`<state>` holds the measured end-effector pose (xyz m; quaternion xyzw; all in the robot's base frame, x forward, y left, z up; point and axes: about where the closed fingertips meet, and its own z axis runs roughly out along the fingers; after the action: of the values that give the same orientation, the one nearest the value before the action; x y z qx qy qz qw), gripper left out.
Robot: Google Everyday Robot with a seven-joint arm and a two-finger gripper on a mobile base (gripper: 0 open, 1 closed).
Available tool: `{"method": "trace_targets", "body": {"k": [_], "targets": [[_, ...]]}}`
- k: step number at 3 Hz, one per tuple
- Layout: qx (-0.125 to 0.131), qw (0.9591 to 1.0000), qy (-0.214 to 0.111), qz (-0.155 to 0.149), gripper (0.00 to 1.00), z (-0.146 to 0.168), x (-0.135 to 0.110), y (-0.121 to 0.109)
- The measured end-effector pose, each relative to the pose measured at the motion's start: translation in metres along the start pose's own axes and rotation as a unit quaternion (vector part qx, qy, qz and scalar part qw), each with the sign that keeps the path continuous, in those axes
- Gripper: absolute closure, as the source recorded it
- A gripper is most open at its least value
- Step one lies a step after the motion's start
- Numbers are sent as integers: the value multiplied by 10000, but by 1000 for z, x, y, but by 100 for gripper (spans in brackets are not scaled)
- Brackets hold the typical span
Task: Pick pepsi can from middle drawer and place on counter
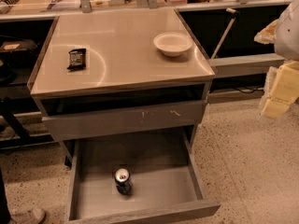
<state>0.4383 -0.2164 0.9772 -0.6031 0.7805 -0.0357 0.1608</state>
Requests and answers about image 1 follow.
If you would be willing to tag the grey sneaker shoe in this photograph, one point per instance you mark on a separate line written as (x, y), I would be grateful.
(32, 216)

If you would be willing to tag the closed grey top drawer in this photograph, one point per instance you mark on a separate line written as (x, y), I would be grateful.
(125, 120)

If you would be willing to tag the blue pepsi can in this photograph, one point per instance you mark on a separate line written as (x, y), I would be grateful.
(123, 182)

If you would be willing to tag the dark bag on shelf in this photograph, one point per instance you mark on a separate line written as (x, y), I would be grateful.
(18, 49)

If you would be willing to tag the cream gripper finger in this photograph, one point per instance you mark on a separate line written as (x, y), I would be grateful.
(267, 34)
(281, 90)

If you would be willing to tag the white ceramic bowl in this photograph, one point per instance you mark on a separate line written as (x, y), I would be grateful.
(172, 44)

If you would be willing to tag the open grey middle drawer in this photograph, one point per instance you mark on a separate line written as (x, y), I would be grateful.
(166, 184)

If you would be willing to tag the grey drawer cabinet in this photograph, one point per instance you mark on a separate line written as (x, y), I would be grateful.
(123, 67)

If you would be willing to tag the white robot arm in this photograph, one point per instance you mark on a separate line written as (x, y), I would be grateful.
(286, 42)

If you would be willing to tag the black snack bar wrapper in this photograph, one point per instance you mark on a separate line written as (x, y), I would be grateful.
(77, 59)

